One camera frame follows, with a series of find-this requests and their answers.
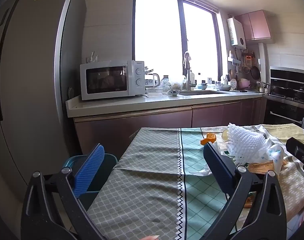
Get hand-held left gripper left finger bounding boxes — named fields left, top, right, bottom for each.
left=20, top=144, right=105, bottom=240

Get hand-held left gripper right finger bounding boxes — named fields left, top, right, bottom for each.
left=203, top=142, right=288, bottom=240

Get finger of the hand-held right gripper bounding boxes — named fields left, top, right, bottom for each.
left=286, top=137, right=304, bottom=189

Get teal plastic bin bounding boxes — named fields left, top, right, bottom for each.
left=62, top=153, right=118, bottom=210

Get white tissue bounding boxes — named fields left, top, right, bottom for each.
left=188, top=140, right=233, bottom=177

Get white printed paper cup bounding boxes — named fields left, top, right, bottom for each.
left=267, top=140, right=288, bottom=170

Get small orange peel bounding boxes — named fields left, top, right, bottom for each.
left=200, top=132, right=216, bottom=145

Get white foam fruit net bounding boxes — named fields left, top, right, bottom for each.
left=223, top=122, right=274, bottom=164

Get yellow towel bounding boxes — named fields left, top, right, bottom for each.
left=262, top=123, right=304, bottom=143

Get brown paper wrapper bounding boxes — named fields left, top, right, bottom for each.
left=247, top=161, right=276, bottom=174

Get black integrated stove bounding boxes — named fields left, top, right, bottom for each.
left=263, top=66, right=304, bottom=130

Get green patterned tablecloth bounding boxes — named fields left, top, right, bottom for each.
left=87, top=124, right=304, bottom=240

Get brown base cabinets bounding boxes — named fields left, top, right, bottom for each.
left=74, top=97, right=265, bottom=155

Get steel kitchen sink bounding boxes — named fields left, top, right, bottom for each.
left=178, top=90, right=229, bottom=96

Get white kitchen countertop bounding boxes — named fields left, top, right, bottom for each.
left=65, top=90, right=264, bottom=118

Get steel sink faucet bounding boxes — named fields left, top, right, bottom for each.
left=183, top=51, right=196, bottom=90

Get white microwave oven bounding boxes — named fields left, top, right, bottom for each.
left=80, top=60, right=145, bottom=101

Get clear plastic bag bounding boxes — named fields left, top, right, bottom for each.
left=161, top=75, right=186, bottom=90

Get clear glass container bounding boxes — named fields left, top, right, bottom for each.
left=146, top=87, right=164, bottom=97

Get glass electric kettle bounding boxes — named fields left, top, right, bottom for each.
left=144, top=66, right=160, bottom=88

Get grey refrigerator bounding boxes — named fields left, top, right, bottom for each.
left=0, top=0, right=87, bottom=188

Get white plastic item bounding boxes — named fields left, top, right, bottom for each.
left=86, top=51, right=99, bottom=64

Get white water heater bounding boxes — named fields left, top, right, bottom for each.
left=227, top=17, right=247, bottom=50

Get kitchen window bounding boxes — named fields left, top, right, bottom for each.
left=133, top=0, right=222, bottom=82

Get wall utensil rack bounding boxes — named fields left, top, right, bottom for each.
left=227, top=50, right=261, bottom=80

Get pink wall cabinet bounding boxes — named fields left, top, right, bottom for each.
left=235, top=10, right=271, bottom=42

